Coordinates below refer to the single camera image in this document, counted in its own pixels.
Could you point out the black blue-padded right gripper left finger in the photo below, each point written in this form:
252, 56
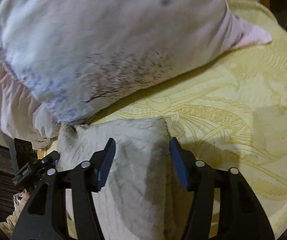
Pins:
45, 214

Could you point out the beige fuzzy sleeve forearm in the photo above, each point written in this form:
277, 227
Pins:
9, 225

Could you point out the left hand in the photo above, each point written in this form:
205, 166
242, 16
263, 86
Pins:
20, 198

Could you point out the white floral pillow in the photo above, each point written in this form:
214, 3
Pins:
22, 116

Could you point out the yellow orange patterned bedsheet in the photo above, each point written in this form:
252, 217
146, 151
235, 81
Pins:
230, 113

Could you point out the white blue floral duvet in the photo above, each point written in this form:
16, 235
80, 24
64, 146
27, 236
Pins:
80, 56

